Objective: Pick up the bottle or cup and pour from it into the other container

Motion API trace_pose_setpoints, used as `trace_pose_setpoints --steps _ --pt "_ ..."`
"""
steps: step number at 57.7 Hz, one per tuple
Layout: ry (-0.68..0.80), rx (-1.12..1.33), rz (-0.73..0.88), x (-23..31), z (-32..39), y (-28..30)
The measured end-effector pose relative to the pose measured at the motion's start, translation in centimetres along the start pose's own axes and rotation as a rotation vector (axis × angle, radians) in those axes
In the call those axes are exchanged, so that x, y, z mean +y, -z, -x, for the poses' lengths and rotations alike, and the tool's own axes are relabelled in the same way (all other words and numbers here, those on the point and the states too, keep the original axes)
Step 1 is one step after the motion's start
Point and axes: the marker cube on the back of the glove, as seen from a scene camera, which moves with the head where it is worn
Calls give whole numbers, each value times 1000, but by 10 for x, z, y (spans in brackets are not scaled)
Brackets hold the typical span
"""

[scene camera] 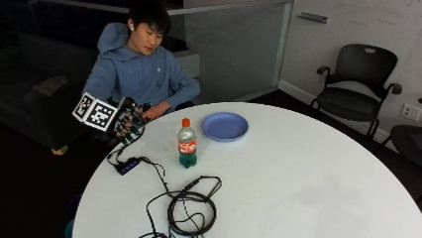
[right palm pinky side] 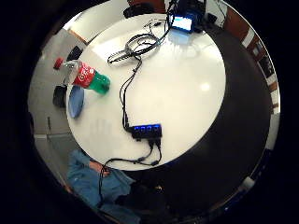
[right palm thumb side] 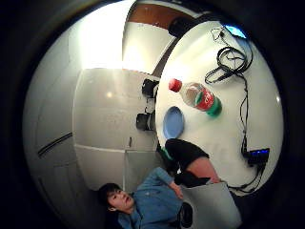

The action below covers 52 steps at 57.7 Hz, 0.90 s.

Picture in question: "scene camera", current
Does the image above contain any dark sofa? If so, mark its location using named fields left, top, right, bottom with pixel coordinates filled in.
left=0, top=32, right=100, bottom=152

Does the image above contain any black office chair with armrests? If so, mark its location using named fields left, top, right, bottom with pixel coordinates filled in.
left=309, top=43, right=403, bottom=141

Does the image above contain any coiled black cable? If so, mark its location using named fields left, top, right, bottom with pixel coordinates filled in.
left=136, top=156, right=223, bottom=238

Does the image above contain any grey object on sofa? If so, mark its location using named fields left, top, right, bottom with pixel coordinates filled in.
left=32, top=74, right=70, bottom=97

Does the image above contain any the person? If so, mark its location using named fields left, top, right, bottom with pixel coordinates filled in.
left=80, top=0, right=202, bottom=115

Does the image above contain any black hub box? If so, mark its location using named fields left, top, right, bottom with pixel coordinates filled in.
left=113, top=157, right=142, bottom=177

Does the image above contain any grey metal handle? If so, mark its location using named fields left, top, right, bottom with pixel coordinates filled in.
left=295, top=11, right=330, bottom=25

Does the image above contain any white wall socket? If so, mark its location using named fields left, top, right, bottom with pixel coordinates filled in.
left=398, top=102, right=422, bottom=123

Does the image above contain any white cube of black markers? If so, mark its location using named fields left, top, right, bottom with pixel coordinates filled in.
left=70, top=91, right=120, bottom=133

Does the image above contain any blue plastic plate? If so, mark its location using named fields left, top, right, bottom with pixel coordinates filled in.
left=201, top=111, right=250, bottom=144

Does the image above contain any glass partition panel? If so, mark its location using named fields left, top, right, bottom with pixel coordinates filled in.
left=167, top=0, right=295, bottom=104

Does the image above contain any black cable from glove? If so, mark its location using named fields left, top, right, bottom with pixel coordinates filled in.
left=105, top=131, right=148, bottom=167

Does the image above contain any green bottle with orange cap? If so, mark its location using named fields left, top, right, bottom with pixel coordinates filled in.
left=177, top=117, right=199, bottom=170

